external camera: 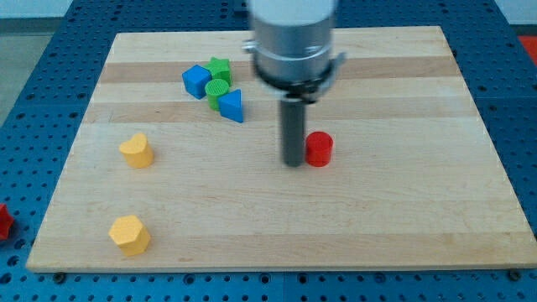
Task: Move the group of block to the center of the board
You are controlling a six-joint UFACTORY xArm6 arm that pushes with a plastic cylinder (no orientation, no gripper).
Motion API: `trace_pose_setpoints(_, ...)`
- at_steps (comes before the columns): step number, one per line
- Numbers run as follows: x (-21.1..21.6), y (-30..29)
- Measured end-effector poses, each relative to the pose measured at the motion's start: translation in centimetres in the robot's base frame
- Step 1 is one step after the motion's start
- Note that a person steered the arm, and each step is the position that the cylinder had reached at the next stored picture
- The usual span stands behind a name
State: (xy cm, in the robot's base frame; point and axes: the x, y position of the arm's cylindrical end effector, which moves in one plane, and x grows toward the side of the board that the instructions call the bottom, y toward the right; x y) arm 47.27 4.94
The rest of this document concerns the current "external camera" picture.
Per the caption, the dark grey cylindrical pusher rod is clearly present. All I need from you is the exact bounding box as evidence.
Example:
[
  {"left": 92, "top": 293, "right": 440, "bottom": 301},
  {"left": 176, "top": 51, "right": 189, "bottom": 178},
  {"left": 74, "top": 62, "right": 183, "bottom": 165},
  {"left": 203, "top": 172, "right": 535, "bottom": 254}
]
[{"left": 279, "top": 98, "right": 305, "bottom": 167}]

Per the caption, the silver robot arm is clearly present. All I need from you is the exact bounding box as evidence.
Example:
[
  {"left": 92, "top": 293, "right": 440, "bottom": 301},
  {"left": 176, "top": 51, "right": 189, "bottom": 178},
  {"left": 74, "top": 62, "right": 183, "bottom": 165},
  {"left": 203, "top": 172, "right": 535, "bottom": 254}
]
[{"left": 242, "top": 0, "right": 346, "bottom": 167}]

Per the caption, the red cylinder block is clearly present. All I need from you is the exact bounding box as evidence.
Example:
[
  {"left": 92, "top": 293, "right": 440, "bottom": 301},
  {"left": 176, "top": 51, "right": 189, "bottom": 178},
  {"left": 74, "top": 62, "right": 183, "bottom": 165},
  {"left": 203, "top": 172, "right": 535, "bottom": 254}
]
[{"left": 305, "top": 131, "right": 334, "bottom": 167}]

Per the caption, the blue triangle block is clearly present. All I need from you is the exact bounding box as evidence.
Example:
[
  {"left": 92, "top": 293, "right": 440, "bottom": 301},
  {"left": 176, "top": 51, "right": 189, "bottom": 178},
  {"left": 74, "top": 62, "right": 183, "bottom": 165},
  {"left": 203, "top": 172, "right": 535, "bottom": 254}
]
[{"left": 217, "top": 89, "right": 243, "bottom": 123}]

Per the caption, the green cylinder block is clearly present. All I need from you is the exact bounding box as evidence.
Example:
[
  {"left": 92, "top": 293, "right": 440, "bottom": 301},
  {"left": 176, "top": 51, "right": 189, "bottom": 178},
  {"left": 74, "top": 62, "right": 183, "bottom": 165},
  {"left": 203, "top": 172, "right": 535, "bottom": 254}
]
[{"left": 205, "top": 79, "right": 230, "bottom": 111}]

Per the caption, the green star block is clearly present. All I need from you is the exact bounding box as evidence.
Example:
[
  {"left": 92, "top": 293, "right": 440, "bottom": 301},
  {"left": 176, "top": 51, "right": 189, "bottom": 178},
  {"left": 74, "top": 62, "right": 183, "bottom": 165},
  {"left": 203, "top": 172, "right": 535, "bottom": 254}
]
[{"left": 204, "top": 57, "right": 232, "bottom": 86}]

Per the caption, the blue cube block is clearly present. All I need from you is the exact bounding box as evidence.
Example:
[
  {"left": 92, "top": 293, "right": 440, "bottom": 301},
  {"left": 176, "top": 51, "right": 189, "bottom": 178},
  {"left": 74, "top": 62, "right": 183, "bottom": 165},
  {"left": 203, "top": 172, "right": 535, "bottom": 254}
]
[{"left": 181, "top": 65, "right": 212, "bottom": 99}]

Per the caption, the yellow heart block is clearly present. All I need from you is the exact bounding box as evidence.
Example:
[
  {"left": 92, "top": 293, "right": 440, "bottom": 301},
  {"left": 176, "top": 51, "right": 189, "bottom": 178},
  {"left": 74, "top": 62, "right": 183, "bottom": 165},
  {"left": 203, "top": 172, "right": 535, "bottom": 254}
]
[{"left": 118, "top": 133, "right": 154, "bottom": 169}]

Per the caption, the yellow hexagon block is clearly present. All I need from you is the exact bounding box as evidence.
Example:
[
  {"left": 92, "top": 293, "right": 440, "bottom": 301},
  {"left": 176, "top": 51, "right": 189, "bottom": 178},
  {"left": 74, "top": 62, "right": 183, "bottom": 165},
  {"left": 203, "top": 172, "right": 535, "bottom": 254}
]
[{"left": 108, "top": 215, "right": 151, "bottom": 257}]

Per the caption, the red star block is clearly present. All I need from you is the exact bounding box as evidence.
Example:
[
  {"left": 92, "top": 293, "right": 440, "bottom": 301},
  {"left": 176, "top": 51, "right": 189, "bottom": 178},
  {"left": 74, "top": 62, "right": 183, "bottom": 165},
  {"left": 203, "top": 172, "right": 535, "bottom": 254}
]
[{"left": 0, "top": 203, "right": 14, "bottom": 241}]

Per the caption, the red object at right edge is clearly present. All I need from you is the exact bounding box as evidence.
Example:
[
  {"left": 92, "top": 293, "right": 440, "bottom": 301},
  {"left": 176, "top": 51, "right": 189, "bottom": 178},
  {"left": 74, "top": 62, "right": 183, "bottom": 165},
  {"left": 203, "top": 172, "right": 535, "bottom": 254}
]
[{"left": 519, "top": 35, "right": 537, "bottom": 65}]

